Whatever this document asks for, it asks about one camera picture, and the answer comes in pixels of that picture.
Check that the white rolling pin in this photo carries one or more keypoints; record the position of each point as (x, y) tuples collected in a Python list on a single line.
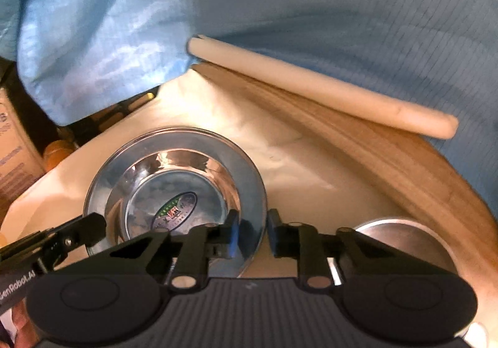
[(311, 87)]

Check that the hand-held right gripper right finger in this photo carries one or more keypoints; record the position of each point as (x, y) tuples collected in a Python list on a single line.
[(272, 233)]

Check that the orange object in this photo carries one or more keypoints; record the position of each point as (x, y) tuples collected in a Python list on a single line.
[(58, 155)]

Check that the plain steel bowl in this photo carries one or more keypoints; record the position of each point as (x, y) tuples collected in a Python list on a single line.
[(408, 239)]

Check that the stickered steel bowl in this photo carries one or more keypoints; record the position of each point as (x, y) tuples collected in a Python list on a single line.
[(155, 176)]

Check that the printed cardboard box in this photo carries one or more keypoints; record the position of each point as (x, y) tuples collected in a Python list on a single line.
[(17, 153)]

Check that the dark crate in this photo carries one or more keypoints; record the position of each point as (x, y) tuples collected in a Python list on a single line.
[(116, 112)]

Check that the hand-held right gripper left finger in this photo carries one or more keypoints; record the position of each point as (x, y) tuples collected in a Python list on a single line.
[(233, 233)]

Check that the curved wooden board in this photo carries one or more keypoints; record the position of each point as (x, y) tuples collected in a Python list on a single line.
[(389, 161)]

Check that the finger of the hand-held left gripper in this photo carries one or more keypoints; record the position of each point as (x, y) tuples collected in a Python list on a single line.
[(74, 237)]

